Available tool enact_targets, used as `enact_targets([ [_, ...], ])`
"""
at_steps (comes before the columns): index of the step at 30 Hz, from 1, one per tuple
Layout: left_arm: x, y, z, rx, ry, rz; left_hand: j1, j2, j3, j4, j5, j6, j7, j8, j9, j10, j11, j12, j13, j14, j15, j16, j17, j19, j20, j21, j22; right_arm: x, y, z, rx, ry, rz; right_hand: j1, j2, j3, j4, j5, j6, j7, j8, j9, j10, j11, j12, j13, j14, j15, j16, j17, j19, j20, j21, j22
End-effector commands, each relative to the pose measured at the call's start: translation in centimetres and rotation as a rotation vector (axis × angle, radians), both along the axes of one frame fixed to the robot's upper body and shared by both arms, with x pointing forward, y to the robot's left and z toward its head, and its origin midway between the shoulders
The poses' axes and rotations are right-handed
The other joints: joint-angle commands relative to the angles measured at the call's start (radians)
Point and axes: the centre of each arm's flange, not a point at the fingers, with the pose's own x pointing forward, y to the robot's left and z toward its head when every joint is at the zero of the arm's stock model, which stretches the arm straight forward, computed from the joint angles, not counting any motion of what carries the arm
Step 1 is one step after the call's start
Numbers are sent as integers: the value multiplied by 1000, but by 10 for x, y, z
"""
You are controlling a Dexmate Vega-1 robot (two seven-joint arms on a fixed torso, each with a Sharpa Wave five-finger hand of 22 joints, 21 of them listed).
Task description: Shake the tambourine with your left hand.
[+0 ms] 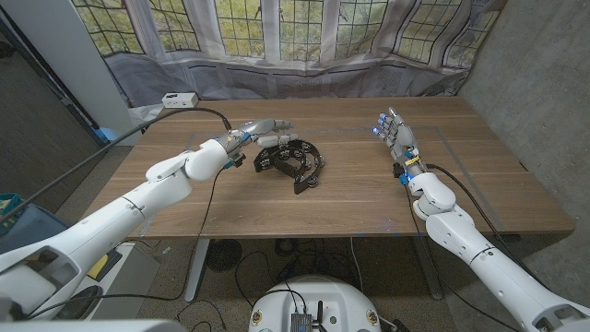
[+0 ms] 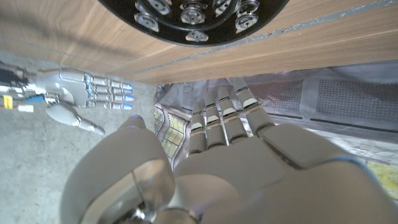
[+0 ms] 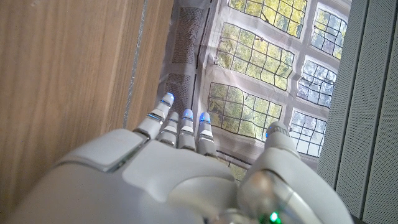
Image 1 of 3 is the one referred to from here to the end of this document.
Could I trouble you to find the yellow black foot pedal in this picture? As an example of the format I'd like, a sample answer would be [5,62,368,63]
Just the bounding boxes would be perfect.
[87,250,124,281]

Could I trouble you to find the white pedal platform box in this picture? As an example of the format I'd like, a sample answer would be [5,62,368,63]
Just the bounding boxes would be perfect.
[59,239,161,321]

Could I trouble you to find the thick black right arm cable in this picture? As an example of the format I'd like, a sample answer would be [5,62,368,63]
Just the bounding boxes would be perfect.
[426,163,549,287]

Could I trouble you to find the grey table leg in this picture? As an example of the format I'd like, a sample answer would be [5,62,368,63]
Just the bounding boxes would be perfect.
[411,235,444,301]

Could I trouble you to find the small silver computer box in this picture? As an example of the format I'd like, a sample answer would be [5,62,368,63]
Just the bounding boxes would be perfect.
[289,312,313,332]

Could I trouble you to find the printed window backdrop cloth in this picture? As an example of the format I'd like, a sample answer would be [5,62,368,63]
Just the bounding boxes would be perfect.
[71,0,508,110]

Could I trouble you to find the black leather shoe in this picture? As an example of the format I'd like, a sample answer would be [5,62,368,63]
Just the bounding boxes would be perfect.
[54,284,103,321]

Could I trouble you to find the round black floor fan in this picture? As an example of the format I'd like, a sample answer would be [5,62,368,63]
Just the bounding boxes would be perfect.
[206,238,243,273]

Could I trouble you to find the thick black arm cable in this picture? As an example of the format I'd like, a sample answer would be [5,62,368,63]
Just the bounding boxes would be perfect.
[426,163,549,287]
[0,107,232,222]

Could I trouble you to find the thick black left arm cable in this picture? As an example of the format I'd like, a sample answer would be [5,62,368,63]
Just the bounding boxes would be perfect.
[0,107,232,222]

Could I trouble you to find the blue padded seat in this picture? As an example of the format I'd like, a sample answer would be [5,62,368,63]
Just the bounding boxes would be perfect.
[0,205,70,255]

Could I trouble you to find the white power strip box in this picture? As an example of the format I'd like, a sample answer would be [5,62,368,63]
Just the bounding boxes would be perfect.
[161,92,200,110]

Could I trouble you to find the white robot torso base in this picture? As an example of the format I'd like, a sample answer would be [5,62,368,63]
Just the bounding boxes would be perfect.
[248,275,383,332]

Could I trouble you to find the white table leg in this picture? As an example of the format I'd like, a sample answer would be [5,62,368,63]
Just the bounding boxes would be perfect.
[184,238,211,303]

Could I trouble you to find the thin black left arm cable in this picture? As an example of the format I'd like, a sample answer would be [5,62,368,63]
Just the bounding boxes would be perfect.
[27,168,227,319]

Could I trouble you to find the white floor cable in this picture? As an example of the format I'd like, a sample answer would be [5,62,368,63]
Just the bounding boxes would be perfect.
[348,237,365,294]

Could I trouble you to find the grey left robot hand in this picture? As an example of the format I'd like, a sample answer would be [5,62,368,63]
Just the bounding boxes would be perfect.
[229,118,300,154]

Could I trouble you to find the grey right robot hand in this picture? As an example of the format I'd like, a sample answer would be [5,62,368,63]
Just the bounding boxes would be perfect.
[372,106,421,170]

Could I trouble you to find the teal plastic basket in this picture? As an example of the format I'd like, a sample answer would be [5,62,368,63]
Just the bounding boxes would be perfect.
[0,192,24,231]

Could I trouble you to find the black half-moon tambourine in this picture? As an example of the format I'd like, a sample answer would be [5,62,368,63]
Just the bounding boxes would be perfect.
[253,138,325,196]

